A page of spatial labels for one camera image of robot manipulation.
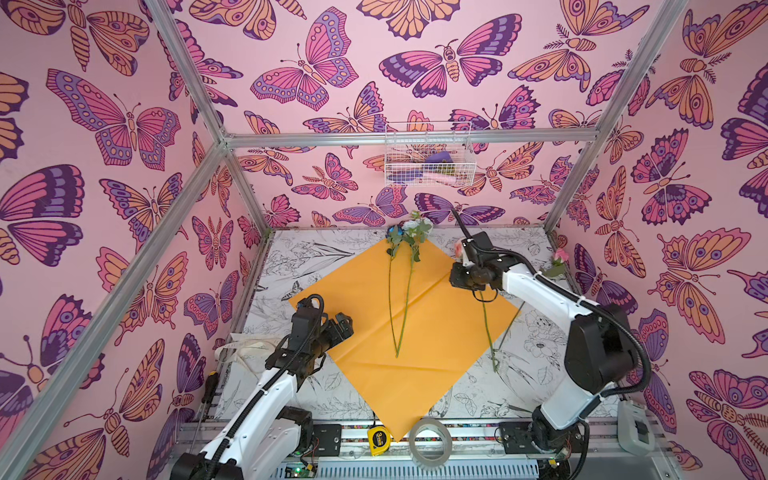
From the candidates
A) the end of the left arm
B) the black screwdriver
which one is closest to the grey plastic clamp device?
the end of the left arm

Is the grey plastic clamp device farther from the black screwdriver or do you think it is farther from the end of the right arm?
the black screwdriver

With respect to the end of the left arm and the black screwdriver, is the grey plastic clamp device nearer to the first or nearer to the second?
the end of the left arm

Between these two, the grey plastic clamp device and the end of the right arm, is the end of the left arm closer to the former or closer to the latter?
the end of the right arm

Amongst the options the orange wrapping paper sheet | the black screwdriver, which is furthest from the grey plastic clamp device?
the black screwdriver

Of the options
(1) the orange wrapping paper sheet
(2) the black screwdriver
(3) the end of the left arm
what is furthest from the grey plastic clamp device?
(2) the black screwdriver

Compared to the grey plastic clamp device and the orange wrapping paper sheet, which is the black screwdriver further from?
the grey plastic clamp device

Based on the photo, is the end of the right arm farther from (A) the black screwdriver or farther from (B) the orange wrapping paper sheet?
(A) the black screwdriver

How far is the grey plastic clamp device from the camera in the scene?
0.71 metres
